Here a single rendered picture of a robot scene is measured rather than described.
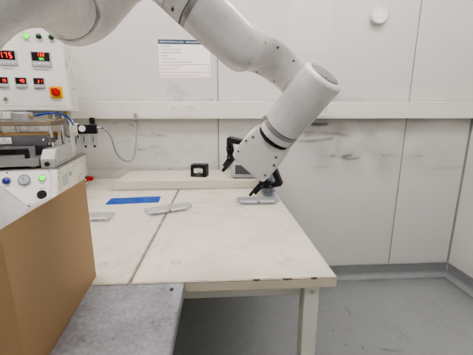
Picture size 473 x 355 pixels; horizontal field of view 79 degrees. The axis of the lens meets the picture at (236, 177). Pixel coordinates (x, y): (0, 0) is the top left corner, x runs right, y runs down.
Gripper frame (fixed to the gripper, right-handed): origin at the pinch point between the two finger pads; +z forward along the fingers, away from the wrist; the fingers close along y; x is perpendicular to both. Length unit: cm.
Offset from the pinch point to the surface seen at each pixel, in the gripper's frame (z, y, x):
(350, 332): 71, 94, 56
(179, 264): 24.1, 2.8, -14.0
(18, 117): 59, -89, 7
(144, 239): 38.3, -11.1, -6.9
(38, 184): 63, -59, -6
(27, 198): 67, -57, -11
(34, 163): 60, -66, -3
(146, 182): 72, -40, 38
